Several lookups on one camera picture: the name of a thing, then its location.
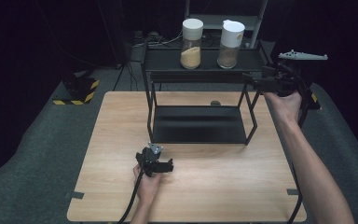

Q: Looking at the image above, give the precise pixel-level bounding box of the power strip with cables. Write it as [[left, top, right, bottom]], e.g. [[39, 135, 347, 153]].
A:
[[129, 29, 185, 63]]

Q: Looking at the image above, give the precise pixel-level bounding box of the person's right hand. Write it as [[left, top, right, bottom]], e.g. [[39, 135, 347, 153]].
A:
[[263, 91, 303, 126]]

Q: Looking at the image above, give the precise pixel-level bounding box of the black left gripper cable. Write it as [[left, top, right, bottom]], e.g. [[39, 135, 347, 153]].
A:
[[117, 167, 146, 224]]

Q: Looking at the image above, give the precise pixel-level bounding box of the black two-tier metal rack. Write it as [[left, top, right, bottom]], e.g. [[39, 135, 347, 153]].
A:
[[140, 39, 276, 147]]

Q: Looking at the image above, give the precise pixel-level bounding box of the glass jar with yellow contents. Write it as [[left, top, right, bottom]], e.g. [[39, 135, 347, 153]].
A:
[[180, 18, 204, 70]]

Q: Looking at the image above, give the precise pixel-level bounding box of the glass jar with brown contents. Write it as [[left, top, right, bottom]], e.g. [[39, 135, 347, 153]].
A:
[[216, 19, 246, 70]]

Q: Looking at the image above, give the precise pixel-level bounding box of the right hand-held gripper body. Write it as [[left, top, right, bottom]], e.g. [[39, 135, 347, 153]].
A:
[[260, 49, 329, 98]]

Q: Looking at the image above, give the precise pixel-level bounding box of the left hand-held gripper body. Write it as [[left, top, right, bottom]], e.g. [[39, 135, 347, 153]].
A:
[[135, 142, 166, 178]]

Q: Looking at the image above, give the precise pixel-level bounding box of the black yellow striped stand base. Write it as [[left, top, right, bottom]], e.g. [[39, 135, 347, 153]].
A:
[[52, 72, 101, 106]]

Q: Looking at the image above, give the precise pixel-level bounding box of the person's left hand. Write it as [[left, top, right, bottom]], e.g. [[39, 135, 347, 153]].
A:
[[131, 163, 163, 203]]

